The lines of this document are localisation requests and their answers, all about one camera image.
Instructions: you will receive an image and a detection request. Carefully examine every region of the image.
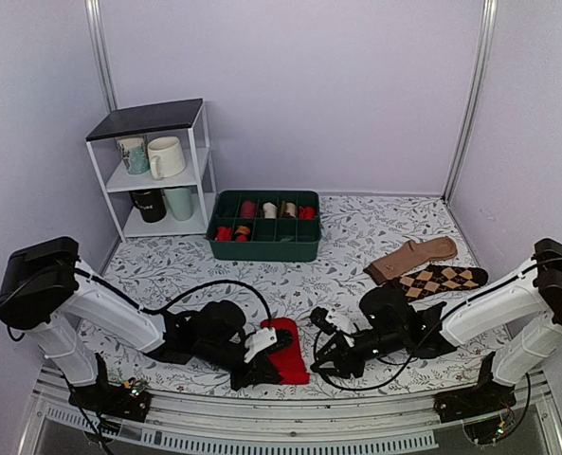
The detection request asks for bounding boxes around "right aluminium corner post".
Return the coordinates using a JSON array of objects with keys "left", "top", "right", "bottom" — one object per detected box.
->
[{"left": 443, "top": 0, "right": 499, "bottom": 206}]

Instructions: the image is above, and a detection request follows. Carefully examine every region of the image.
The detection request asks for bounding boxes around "red sock pair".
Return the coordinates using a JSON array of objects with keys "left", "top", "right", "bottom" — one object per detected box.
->
[{"left": 267, "top": 318, "right": 310, "bottom": 385}]

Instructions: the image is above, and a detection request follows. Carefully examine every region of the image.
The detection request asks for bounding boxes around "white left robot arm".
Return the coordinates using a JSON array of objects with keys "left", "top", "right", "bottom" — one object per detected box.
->
[{"left": 0, "top": 237, "right": 296, "bottom": 411}]

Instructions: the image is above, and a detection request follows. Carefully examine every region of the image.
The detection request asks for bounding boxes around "mint green mug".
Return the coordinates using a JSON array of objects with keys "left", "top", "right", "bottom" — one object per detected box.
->
[{"left": 164, "top": 187, "right": 193, "bottom": 222}]

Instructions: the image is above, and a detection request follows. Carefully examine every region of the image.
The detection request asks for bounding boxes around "floral patterned table mat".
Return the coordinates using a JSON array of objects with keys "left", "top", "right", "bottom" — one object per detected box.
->
[{"left": 104, "top": 195, "right": 510, "bottom": 400}]

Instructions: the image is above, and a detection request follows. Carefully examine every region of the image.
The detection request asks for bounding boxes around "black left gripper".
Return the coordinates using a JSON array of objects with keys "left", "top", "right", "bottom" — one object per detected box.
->
[{"left": 195, "top": 339, "right": 281, "bottom": 392}]

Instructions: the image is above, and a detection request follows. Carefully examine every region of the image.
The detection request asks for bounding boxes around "brown argyle sock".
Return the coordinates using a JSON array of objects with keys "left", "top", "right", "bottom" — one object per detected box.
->
[{"left": 390, "top": 264, "right": 489, "bottom": 302}]

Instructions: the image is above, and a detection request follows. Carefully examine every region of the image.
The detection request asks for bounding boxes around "black mug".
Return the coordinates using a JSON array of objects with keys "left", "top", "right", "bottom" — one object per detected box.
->
[{"left": 130, "top": 189, "right": 167, "bottom": 224}]

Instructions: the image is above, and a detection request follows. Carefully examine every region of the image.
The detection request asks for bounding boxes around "aluminium corner post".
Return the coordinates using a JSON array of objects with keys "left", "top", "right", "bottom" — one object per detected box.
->
[
  {"left": 84, "top": 0, "right": 118, "bottom": 112},
  {"left": 443, "top": 0, "right": 499, "bottom": 206}
]

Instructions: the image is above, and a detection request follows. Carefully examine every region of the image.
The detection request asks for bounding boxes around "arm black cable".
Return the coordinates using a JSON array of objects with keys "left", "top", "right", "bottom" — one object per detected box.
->
[
  {"left": 311, "top": 255, "right": 562, "bottom": 392},
  {"left": 0, "top": 258, "right": 277, "bottom": 342}
]

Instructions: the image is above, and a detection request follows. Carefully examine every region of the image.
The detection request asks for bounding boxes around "red rolled sock front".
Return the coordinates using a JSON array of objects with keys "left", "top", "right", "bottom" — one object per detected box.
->
[{"left": 215, "top": 226, "right": 232, "bottom": 242}]

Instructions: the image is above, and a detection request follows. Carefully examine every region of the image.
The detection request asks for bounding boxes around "left aluminium corner post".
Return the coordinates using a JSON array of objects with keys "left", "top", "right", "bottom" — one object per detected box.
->
[{"left": 84, "top": 0, "right": 118, "bottom": 112}]

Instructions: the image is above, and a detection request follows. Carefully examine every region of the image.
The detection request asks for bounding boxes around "brown beige rolled sock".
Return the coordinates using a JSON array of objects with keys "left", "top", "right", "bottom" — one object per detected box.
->
[{"left": 279, "top": 201, "right": 299, "bottom": 219}]

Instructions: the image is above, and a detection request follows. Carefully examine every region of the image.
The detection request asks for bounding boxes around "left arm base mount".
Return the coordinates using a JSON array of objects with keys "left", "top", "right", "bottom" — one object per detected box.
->
[{"left": 68, "top": 354, "right": 152, "bottom": 423}]

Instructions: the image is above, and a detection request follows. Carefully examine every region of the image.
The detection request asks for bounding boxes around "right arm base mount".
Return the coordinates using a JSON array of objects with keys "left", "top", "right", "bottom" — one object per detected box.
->
[{"left": 433, "top": 353, "right": 532, "bottom": 446}]

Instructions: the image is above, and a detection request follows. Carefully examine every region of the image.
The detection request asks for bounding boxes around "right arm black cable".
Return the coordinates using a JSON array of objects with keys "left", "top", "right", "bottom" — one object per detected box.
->
[{"left": 311, "top": 255, "right": 562, "bottom": 392}]

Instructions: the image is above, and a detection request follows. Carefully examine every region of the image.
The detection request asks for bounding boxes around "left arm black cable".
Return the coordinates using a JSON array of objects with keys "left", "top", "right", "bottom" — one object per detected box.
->
[{"left": 0, "top": 258, "right": 277, "bottom": 342}]

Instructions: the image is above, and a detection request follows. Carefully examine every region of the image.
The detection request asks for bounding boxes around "white rolled sock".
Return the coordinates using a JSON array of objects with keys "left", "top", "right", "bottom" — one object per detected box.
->
[{"left": 262, "top": 202, "right": 278, "bottom": 219}]

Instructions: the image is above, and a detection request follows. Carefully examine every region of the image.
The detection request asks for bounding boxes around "dark red rolled sock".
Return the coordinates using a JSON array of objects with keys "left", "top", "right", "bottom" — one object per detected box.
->
[{"left": 239, "top": 200, "right": 258, "bottom": 219}]

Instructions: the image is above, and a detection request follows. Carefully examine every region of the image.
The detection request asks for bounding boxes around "white shelf with black top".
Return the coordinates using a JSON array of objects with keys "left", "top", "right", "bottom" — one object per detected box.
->
[{"left": 85, "top": 99, "right": 217, "bottom": 241}]

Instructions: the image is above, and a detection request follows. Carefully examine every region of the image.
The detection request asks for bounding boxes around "tan brown sock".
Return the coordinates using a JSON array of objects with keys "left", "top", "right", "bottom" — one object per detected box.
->
[{"left": 364, "top": 236, "right": 458, "bottom": 285}]

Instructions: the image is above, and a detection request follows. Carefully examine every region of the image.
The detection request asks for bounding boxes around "orange red rolled sock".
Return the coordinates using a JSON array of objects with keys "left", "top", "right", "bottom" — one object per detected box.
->
[{"left": 232, "top": 225, "right": 251, "bottom": 242}]

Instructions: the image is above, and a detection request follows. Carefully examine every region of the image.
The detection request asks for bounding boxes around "bright red rolled sock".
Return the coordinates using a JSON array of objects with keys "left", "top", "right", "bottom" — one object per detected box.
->
[{"left": 299, "top": 206, "right": 317, "bottom": 220}]

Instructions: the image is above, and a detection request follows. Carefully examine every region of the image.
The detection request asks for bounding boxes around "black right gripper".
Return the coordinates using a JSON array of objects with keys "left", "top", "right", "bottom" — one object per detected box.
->
[{"left": 310, "top": 329, "right": 407, "bottom": 380}]

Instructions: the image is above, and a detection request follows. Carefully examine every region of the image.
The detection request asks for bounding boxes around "aluminium front rail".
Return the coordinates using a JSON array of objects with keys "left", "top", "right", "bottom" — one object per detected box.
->
[{"left": 18, "top": 367, "right": 562, "bottom": 454}]

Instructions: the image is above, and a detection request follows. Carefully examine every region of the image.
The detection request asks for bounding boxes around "cream white mug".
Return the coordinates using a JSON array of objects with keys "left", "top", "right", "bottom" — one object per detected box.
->
[{"left": 147, "top": 136, "right": 186, "bottom": 180}]

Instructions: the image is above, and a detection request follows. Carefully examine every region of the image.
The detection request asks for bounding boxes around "floral teal mug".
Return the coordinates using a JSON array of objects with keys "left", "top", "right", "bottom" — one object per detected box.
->
[{"left": 116, "top": 136, "right": 150, "bottom": 175}]

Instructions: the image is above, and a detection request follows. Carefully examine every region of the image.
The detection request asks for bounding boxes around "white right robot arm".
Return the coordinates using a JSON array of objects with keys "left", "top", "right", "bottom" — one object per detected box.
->
[{"left": 311, "top": 239, "right": 562, "bottom": 413}]

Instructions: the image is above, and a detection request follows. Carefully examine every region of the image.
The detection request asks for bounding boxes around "green divided storage box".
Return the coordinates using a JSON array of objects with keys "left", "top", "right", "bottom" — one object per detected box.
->
[{"left": 207, "top": 190, "right": 321, "bottom": 263}]

